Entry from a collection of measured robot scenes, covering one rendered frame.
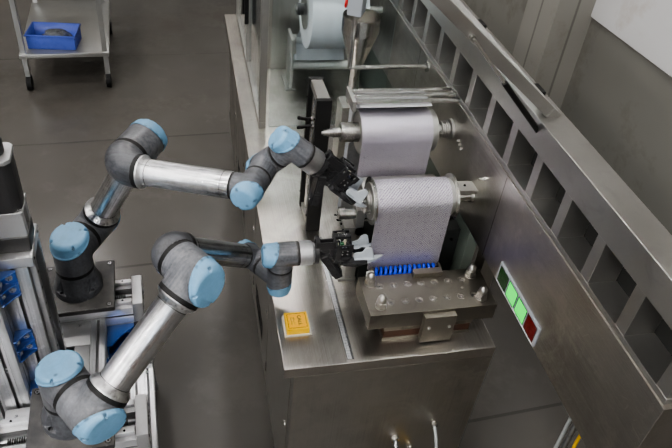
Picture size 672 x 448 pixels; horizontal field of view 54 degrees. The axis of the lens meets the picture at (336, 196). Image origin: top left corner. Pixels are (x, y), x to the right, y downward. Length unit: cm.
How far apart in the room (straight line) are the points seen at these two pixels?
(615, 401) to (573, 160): 53
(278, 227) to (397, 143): 57
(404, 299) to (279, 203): 72
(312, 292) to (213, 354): 107
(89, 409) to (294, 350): 60
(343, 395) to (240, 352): 111
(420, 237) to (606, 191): 70
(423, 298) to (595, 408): 63
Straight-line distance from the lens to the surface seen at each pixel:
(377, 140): 206
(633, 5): 378
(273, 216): 242
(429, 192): 196
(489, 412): 312
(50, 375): 182
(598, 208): 152
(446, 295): 205
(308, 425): 221
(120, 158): 186
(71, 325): 235
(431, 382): 217
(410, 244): 205
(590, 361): 161
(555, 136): 167
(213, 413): 295
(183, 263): 167
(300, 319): 204
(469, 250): 218
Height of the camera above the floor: 246
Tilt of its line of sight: 38 degrees down
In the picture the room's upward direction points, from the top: 7 degrees clockwise
